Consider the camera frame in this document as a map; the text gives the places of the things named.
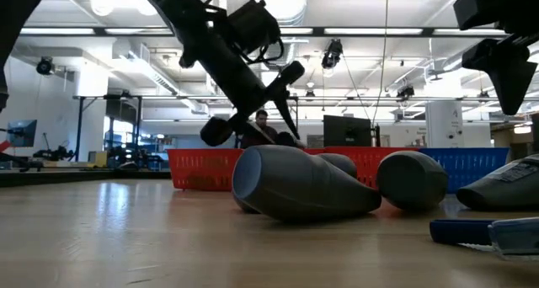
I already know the black computer monitor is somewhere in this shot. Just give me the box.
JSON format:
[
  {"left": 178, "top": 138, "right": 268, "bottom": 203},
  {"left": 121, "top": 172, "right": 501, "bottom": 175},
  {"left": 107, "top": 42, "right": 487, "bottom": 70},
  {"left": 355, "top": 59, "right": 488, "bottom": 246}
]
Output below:
[{"left": 323, "top": 114, "right": 372, "bottom": 148}]

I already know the person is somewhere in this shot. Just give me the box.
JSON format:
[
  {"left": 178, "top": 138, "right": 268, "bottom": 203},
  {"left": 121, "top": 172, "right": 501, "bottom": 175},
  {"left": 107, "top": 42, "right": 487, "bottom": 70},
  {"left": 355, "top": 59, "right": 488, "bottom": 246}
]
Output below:
[{"left": 240, "top": 109, "right": 280, "bottom": 149}]

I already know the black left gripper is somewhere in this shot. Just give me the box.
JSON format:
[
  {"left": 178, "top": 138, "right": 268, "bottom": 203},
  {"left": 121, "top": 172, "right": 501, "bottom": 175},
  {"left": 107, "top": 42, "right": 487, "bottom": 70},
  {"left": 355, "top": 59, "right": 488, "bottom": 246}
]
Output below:
[{"left": 168, "top": 3, "right": 306, "bottom": 148}]

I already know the yellow box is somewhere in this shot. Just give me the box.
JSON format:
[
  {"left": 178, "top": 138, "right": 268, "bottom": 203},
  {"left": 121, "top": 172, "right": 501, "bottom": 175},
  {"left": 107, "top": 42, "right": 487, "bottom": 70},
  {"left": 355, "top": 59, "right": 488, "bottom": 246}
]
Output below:
[{"left": 87, "top": 151, "right": 109, "bottom": 168}]

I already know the blue wall picture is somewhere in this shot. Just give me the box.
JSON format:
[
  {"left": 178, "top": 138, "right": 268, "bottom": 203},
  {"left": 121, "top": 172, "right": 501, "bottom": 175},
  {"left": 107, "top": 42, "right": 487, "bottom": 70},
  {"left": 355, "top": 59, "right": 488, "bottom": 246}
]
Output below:
[{"left": 4, "top": 119, "right": 38, "bottom": 148}]

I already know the black overhead light bar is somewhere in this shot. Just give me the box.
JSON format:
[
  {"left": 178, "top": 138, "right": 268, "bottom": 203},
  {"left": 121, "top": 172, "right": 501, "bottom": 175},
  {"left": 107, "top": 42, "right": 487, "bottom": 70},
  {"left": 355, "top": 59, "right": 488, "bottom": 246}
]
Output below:
[{"left": 19, "top": 25, "right": 510, "bottom": 38}]

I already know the black vertical post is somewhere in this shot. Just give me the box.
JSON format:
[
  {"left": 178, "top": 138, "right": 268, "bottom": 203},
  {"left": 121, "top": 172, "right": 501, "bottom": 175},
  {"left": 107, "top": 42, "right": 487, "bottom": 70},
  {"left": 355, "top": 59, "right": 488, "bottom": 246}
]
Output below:
[{"left": 75, "top": 97, "right": 84, "bottom": 163}]

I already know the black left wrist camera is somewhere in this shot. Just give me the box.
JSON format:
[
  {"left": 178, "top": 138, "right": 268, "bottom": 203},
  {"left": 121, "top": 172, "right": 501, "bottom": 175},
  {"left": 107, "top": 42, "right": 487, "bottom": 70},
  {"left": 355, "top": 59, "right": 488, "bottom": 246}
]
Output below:
[{"left": 227, "top": 0, "right": 282, "bottom": 56}]

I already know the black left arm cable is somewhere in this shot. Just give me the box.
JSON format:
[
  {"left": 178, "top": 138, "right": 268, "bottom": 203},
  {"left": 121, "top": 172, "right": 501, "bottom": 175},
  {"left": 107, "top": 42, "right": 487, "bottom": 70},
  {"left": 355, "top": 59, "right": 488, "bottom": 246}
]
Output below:
[{"left": 201, "top": 0, "right": 286, "bottom": 66}]

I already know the thin hanging cable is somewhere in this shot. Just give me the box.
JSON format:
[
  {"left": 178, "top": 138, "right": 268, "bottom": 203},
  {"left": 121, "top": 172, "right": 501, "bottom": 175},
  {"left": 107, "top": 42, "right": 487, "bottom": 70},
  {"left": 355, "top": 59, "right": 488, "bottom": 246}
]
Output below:
[{"left": 372, "top": 0, "right": 389, "bottom": 127}]

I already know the blue toothbrush case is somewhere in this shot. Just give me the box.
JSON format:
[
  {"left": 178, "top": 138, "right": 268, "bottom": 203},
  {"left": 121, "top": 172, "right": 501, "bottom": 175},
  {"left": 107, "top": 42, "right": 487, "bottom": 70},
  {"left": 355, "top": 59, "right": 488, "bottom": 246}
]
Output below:
[{"left": 429, "top": 219, "right": 494, "bottom": 247}]

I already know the black metal frame stand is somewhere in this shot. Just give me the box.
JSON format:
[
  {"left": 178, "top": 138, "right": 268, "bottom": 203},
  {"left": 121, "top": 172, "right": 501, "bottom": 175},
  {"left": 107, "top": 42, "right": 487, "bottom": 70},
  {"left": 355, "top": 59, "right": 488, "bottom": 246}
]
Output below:
[{"left": 234, "top": 95, "right": 301, "bottom": 149}]

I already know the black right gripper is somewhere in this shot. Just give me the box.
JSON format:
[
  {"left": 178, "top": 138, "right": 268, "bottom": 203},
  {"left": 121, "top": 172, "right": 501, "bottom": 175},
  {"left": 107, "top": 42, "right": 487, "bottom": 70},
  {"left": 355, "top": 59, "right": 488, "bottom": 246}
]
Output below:
[{"left": 452, "top": 0, "right": 539, "bottom": 116}]

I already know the red plastic basket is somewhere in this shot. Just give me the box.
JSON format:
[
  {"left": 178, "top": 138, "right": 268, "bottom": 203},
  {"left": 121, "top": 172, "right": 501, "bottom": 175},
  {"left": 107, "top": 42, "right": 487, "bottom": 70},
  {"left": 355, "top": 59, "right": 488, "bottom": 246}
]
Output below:
[{"left": 167, "top": 147, "right": 422, "bottom": 191}]

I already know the clear blue plastic pack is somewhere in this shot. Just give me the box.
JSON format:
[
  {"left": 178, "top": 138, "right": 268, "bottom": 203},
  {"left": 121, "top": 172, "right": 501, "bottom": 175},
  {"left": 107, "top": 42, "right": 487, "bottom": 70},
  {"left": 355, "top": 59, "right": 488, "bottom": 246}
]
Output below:
[{"left": 488, "top": 216, "right": 539, "bottom": 262}]

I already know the white round pillar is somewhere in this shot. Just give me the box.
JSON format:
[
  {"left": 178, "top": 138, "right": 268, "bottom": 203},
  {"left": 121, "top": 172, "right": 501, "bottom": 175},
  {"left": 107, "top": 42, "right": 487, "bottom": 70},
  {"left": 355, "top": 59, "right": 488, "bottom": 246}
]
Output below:
[{"left": 424, "top": 100, "right": 464, "bottom": 149}]

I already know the blue plastic basket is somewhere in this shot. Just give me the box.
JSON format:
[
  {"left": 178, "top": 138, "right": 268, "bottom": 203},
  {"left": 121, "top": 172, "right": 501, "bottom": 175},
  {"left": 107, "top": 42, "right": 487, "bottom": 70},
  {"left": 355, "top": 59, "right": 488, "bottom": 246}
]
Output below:
[{"left": 416, "top": 147, "right": 510, "bottom": 195}]

